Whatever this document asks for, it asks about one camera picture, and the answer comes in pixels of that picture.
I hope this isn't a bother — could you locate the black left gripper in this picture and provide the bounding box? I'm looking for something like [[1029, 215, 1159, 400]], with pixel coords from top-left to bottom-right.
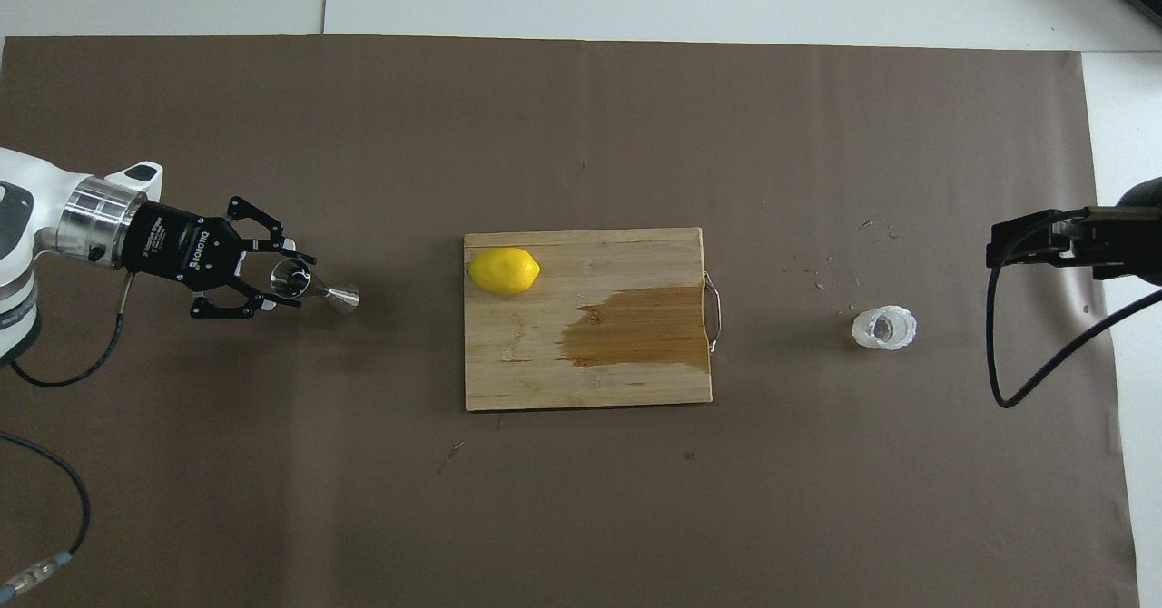
[[123, 195, 317, 320]]

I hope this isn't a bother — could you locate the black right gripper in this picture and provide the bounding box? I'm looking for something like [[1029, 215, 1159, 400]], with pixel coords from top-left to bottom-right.
[[988, 177, 1162, 287]]

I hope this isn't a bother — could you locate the steel double jigger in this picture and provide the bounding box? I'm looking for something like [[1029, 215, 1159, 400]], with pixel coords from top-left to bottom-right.
[[271, 259, 361, 311]]

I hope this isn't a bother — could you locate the clear textured cup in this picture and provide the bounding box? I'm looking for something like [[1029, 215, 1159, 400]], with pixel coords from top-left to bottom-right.
[[851, 305, 918, 351]]

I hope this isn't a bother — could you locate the yellow lemon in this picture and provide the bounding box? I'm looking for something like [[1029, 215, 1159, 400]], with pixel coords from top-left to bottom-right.
[[468, 247, 542, 297]]

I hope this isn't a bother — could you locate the wooden cutting board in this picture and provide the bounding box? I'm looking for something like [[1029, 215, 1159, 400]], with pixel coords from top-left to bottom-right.
[[464, 227, 724, 412]]

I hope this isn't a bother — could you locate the brown paper mat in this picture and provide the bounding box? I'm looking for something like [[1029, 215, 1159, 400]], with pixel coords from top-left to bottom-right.
[[0, 34, 1140, 608]]

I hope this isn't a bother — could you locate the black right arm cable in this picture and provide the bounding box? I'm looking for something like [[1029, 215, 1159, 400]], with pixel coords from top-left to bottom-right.
[[987, 216, 1162, 409]]

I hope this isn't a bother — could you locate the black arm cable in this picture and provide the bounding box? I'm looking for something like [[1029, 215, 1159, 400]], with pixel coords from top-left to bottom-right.
[[0, 268, 130, 596], [987, 216, 1162, 409]]

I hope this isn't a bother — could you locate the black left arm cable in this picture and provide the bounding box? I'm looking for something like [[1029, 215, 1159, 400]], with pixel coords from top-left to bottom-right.
[[0, 268, 130, 596]]

